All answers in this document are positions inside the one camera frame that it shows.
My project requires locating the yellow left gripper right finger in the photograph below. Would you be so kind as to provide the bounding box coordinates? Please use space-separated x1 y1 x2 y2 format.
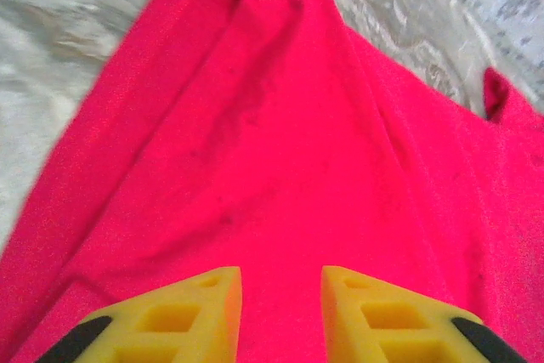
320 265 528 363

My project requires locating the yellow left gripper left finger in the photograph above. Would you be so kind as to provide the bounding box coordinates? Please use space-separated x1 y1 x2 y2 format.
40 265 242 363

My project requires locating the red t-shirt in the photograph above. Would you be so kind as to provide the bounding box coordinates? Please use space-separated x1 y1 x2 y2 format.
0 0 544 363

